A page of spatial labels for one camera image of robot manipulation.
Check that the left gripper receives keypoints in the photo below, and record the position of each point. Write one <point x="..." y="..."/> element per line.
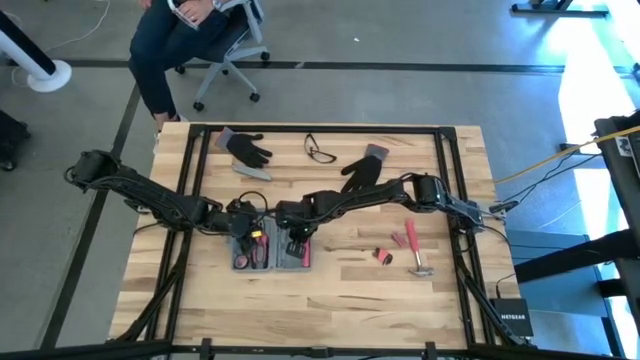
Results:
<point x="247" y="225"/>

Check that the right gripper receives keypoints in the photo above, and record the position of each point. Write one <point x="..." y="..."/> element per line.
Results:
<point x="297" y="230"/>

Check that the grey plastic tool case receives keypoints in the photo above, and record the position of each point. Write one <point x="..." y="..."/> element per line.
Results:
<point x="277" y="255"/>

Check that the red and black utility knife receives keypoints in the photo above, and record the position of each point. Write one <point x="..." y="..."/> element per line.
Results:
<point x="382" y="256"/>

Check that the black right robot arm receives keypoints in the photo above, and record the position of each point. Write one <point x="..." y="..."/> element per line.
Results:
<point x="380" y="195"/>

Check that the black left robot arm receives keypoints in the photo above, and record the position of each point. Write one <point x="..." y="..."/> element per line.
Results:
<point x="150" y="195"/>

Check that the black-framed safety glasses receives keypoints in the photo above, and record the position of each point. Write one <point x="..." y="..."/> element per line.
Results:
<point x="322" y="157"/>

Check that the black work glove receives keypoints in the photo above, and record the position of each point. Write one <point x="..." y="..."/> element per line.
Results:
<point x="365" y="172"/>
<point x="247" y="150"/>

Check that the light grey mesh office chair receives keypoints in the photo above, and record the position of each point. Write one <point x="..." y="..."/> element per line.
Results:
<point x="230" y="45"/>

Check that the person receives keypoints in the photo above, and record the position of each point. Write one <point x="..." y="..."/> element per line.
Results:
<point x="160" y="50"/>

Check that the black bag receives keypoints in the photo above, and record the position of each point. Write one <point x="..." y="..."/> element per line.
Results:
<point x="10" y="140"/>

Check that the white tower fan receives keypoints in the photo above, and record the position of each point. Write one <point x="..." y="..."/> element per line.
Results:
<point x="30" y="55"/>

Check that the black stand base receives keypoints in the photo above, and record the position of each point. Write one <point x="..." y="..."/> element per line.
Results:
<point x="550" y="9"/>

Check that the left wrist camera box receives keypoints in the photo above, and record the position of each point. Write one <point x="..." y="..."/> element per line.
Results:
<point x="245" y="210"/>

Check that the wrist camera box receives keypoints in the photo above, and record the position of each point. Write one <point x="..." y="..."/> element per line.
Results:
<point x="292" y="212"/>
<point x="245" y="210"/>

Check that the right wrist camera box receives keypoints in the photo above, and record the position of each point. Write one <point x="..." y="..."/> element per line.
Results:
<point x="292" y="212"/>

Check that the black metal table frame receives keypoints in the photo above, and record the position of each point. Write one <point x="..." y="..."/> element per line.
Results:
<point x="320" y="128"/>

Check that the black Netgear network switch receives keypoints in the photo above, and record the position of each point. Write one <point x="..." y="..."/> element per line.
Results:
<point x="512" y="317"/>

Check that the black workbench frame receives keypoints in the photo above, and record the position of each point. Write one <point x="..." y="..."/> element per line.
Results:
<point x="620" y="175"/>

